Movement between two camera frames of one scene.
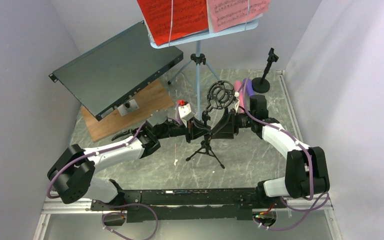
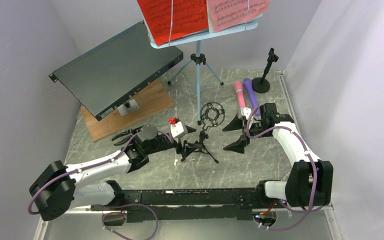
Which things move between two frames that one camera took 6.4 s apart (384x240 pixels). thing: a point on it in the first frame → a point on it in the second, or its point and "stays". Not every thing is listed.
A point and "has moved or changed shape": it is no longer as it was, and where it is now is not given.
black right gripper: x=224 y=129 → x=238 y=146
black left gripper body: x=173 y=130 → x=164 y=144
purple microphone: x=250 y=89 has moved or changed shape
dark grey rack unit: x=102 y=77 stays
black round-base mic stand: x=261 y=85 stays
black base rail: x=183 y=205 stays
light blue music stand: x=198 y=58 stays
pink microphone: x=237 y=85 stays
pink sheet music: x=228 y=14 stays
